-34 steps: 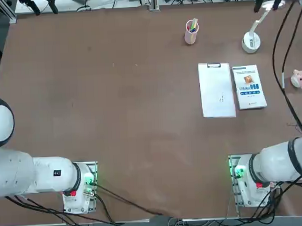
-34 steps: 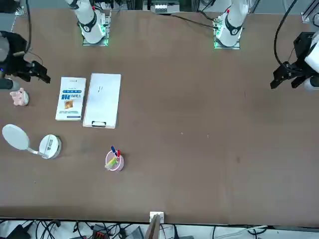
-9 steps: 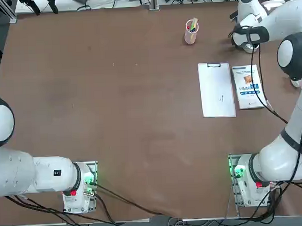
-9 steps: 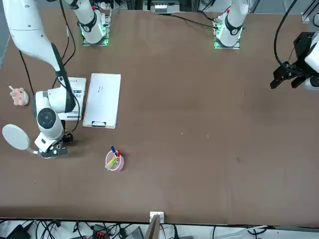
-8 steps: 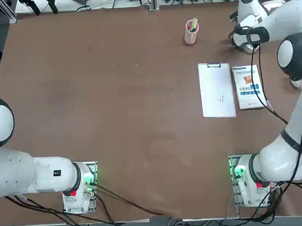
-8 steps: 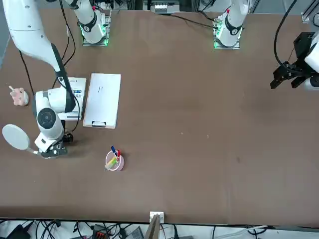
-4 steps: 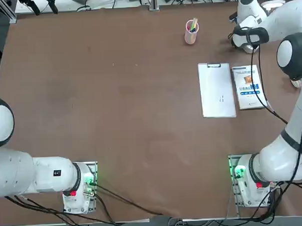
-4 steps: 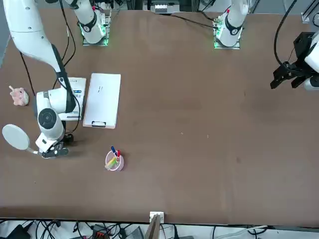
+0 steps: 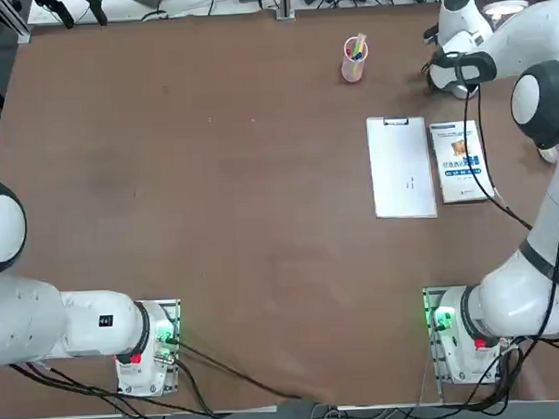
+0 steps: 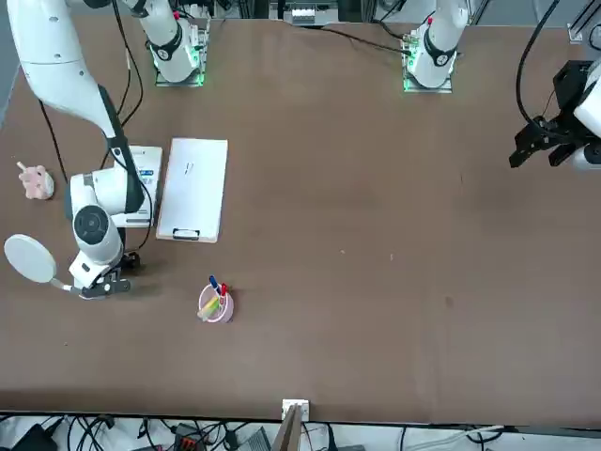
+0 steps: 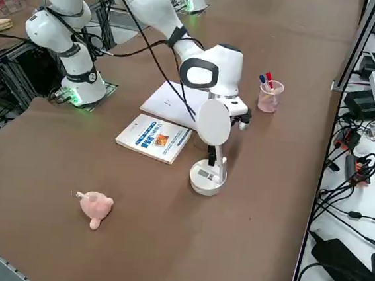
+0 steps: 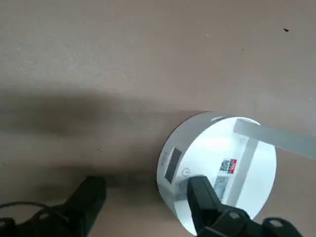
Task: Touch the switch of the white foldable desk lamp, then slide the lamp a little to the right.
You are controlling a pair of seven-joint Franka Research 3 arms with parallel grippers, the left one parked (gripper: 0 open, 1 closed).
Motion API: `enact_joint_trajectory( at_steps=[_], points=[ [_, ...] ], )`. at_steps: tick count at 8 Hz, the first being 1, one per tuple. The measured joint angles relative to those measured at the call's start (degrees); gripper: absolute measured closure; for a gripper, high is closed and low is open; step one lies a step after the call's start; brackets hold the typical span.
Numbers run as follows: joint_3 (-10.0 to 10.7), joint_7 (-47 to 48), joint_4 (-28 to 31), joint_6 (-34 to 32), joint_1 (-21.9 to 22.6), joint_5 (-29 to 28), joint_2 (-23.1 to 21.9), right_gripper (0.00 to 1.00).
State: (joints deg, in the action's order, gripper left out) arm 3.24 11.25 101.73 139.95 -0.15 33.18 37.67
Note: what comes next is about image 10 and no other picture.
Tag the red and black connector strip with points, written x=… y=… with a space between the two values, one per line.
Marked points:
x=188 y=439

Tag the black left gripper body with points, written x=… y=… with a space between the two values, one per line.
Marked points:
x=570 y=89

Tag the black power adapter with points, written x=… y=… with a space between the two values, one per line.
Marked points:
x=33 y=439

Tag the blue capped marker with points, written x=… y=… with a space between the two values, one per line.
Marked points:
x=214 y=283

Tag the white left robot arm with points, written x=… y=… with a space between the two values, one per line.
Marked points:
x=434 y=51

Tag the pink translucent pen cup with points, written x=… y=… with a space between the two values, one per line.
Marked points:
x=224 y=312

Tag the white foldable desk lamp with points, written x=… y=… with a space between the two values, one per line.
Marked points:
x=30 y=258

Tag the yellow green highlighter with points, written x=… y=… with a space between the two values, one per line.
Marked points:
x=210 y=306

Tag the pink plush toy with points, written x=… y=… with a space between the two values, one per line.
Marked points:
x=36 y=183

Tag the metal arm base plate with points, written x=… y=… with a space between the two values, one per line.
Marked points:
x=199 y=70
x=408 y=87

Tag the aluminium profile post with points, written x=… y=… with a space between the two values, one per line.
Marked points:
x=291 y=427
x=580 y=26

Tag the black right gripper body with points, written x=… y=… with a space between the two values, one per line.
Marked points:
x=112 y=273

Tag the white and blue book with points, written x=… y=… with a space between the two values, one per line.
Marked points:
x=150 y=162

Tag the white clipboard with black clip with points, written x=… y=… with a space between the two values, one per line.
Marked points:
x=192 y=188

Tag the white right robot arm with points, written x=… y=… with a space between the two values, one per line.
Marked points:
x=51 y=61

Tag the red capped marker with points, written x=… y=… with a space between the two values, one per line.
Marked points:
x=223 y=289

